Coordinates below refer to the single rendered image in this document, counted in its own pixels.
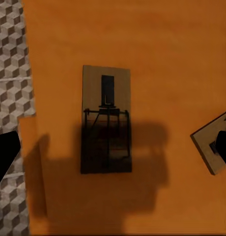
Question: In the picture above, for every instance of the mousetrap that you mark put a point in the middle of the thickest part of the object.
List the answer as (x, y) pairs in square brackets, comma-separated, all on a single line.
[(106, 145), (205, 140)]

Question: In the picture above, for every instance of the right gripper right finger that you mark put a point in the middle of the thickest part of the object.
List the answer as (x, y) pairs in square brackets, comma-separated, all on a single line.
[(221, 144)]

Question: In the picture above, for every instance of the cabinet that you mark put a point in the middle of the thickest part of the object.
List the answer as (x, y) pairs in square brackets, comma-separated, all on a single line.
[(176, 53)]

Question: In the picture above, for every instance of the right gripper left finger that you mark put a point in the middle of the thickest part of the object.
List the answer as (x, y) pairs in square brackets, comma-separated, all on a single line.
[(9, 148)]

